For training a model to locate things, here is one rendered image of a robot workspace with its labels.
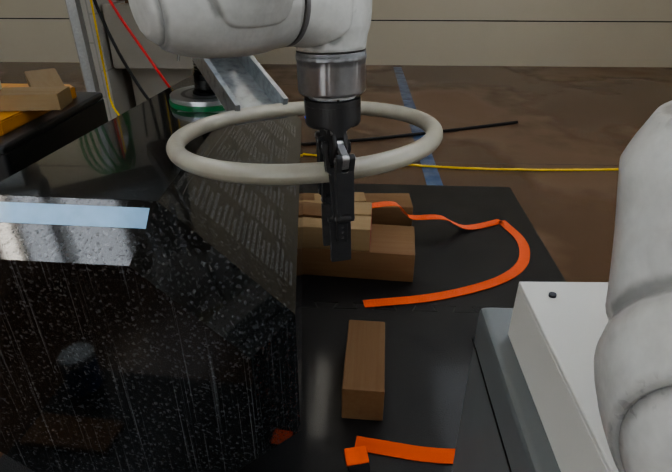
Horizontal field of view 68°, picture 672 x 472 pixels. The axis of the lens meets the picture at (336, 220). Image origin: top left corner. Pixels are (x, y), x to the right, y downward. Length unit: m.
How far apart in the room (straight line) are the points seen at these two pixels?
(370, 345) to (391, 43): 4.92
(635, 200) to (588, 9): 6.37
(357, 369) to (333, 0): 1.14
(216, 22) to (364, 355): 1.22
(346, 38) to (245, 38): 0.14
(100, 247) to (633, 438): 0.85
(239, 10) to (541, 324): 0.43
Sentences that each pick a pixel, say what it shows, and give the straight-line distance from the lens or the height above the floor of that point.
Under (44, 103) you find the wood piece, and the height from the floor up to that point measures 0.80.
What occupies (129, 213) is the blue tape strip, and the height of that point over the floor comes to 0.81.
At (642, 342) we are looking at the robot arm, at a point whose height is 1.08.
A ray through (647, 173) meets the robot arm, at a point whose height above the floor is 1.13.
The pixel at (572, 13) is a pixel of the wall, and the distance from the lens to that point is 6.57.
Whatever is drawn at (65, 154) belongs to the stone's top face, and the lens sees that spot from 1.24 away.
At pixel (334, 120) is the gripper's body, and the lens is 0.65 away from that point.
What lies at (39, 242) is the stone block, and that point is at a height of 0.76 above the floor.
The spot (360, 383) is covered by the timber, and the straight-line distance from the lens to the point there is 1.49.
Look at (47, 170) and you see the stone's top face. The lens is 1.17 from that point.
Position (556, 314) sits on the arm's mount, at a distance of 0.58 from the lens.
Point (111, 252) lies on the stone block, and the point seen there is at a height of 0.76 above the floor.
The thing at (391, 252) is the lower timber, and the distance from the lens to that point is 2.02.
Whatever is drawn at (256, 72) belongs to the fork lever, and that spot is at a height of 0.95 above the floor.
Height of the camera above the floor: 1.22
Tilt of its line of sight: 28 degrees down
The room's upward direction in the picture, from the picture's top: straight up
